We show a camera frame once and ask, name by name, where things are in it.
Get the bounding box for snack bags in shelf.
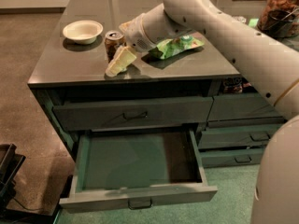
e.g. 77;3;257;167
222;77;253;94

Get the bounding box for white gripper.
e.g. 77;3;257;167
106;13;156;77

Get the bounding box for black cup on counter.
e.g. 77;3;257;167
263;10;295;38

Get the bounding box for open middle left drawer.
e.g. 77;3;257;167
60;127;218;212

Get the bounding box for green chip bag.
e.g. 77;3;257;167
149;35;204;60

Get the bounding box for orange soda can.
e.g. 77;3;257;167
105;30;125;61

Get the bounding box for white paper bowl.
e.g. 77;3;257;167
63;21;103;45

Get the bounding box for top left drawer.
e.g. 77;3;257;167
53;96;213;132

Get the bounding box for black equipment on floor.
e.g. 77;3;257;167
0;144;25;210

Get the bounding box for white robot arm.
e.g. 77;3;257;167
106;0;299;224

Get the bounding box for glass jar of snacks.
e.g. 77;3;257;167
257;0;299;38

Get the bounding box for top right drawer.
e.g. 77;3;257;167
208;93;280;121

